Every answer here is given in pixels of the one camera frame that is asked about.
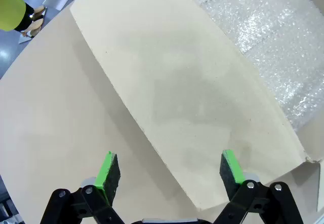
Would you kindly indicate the mannequin with yellow apron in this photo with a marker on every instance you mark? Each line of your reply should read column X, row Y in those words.
column 10, row 3

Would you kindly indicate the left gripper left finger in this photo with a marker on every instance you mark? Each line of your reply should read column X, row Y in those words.
column 107, row 183

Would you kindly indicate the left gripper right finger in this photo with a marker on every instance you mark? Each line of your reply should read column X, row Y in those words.
column 231, row 181

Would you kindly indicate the bubble wrap sheet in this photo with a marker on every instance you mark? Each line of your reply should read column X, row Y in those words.
column 265, row 31

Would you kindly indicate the cardboard box holding glasses cases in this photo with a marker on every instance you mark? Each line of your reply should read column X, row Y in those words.
column 164, row 69

